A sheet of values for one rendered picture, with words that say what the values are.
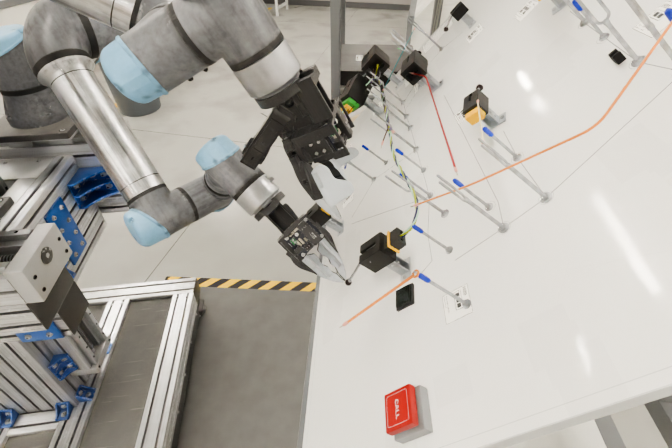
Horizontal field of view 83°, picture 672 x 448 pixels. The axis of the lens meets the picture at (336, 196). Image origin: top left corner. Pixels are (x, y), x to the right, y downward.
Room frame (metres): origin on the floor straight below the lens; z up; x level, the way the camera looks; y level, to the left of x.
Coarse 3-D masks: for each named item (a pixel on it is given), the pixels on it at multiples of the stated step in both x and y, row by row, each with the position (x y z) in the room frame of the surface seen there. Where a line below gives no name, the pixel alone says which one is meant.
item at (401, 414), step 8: (408, 384) 0.25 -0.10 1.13; (392, 392) 0.25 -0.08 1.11; (400, 392) 0.24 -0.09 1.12; (408, 392) 0.24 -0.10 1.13; (392, 400) 0.24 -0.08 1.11; (400, 400) 0.23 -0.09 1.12; (408, 400) 0.23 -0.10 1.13; (392, 408) 0.23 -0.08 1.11; (400, 408) 0.22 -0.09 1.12; (408, 408) 0.22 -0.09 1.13; (416, 408) 0.22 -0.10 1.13; (392, 416) 0.22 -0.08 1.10; (400, 416) 0.21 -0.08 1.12; (408, 416) 0.21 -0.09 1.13; (416, 416) 0.21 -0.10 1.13; (392, 424) 0.21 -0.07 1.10; (400, 424) 0.20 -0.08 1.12; (408, 424) 0.20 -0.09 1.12; (416, 424) 0.20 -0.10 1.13; (392, 432) 0.20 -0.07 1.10; (400, 432) 0.20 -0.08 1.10
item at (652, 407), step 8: (656, 400) 0.29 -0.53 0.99; (664, 400) 0.28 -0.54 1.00; (648, 408) 0.29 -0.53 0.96; (656, 408) 0.28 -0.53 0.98; (664, 408) 0.27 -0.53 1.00; (656, 416) 0.27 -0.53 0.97; (664, 416) 0.26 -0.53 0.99; (656, 424) 0.26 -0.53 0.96; (664, 424) 0.26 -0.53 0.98; (664, 432) 0.25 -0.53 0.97; (664, 440) 0.24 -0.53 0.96
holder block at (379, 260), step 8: (368, 240) 0.50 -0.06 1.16; (376, 240) 0.48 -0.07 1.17; (360, 248) 0.49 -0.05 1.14; (368, 248) 0.48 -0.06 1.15; (376, 248) 0.46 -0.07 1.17; (360, 256) 0.47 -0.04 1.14; (368, 256) 0.46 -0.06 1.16; (376, 256) 0.46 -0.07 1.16; (384, 256) 0.45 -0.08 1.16; (392, 256) 0.45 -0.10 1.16; (360, 264) 0.46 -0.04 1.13; (368, 264) 0.46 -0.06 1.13; (376, 264) 0.46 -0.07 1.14; (384, 264) 0.46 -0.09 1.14
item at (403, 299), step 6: (402, 288) 0.43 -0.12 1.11; (408, 288) 0.42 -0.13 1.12; (396, 294) 0.43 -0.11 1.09; (402, 294) 0.42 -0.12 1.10; (408, 294) 0.41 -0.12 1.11; (396, 300) 0.41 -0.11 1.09; (402, 300) 0.40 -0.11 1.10; (408, 300) 0.40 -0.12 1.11; (414, 300) 0.40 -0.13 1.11; (396, 306) 0.40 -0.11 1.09; (402, 306) 0.40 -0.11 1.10; (408, 306) 0.39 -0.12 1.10
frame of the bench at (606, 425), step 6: (594, 420) 0.33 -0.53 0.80; (600, 420) 0.33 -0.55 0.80; (606, 420) 0.33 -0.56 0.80; (612, 420) 0.33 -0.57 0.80; (600, 426) 0.32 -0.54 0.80; (606, 426) 0.32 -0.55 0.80; (612, 426) 0.32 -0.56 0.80; (600, 432) 0.31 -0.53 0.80; (606, 432) 0.31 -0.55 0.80; (612, 432) 0.31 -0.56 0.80; (618, 432) 0.31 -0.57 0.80; (606, 438) 0.30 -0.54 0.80; (612, 438) 0.30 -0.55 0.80; (618, 438) 0.30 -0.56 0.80; (606, 444) 0.29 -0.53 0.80; (612, 444) 0.29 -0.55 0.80; (618, 444) 0.29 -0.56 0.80; (624, 444) 0.29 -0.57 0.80
